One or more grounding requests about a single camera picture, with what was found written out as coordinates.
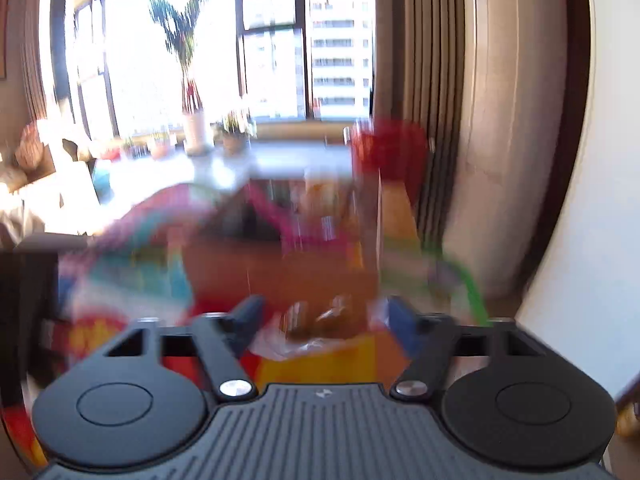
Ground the pink orchid in pot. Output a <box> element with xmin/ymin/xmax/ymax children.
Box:
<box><xmin>212</xmin><ymin>109</ymin><xmax>259</xmax><ymax>155</ymax></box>

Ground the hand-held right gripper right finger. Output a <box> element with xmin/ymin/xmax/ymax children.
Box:
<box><xmin>386</xmin><ymin>296</ymin><xmax>544</xmax><ymax>402</ymax></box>

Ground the beige sofa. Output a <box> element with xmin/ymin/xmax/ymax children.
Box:
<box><xmin>0</xmin><ymin>120</ymin><xmax>103</xmax><ymax>246</ymax></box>

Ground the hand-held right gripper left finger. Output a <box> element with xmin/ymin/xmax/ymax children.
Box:
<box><xmin>103</xmin><ymin>295</ymin><xmax>266</xmax><ymax>402</ymax></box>

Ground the beige curtain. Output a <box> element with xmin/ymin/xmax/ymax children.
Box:
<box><xmin>374</xmin><ymin>0</ymin><xmax>473</xmax><ymax>226</ymax></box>

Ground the colourful printed play mat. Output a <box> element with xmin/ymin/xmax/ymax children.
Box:
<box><xmin>25</xmin><ymin>182</ymin><xmax>493</xmax><ymax>466</ymax></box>

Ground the cardboard box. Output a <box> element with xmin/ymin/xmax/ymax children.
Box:
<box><xmin>182</xmin><ymin>172</ymin><xmax>422</xmax><ymax>313</ymax></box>

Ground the black window frame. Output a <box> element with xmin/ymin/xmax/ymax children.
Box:
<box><xmin>62</xmin><ymin>0</ymin><xmax>377</xmax><ymax>138</ymax></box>

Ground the dark side table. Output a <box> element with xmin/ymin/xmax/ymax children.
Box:
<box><xmin>0</xmin><ymin>234</ymin><xmax>93</xmax><ymax>396</ymax></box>

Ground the small white planter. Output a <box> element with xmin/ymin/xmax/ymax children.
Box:
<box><xmin>148</xmin><ymin>132</ymin><xmax>179</xmax><ymax>160</ymax></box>

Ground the white standing air conditioner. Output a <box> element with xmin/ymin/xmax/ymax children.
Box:
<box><xmin>442</xmin><ymin>0</ymin><xmax>578</xmax><ymax>306</ymax></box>

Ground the tall plant in white pot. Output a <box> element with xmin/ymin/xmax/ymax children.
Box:
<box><xmin>147</xmin><ymin>0</ymin><xmax>217</xmax><ymax>155</ymax></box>

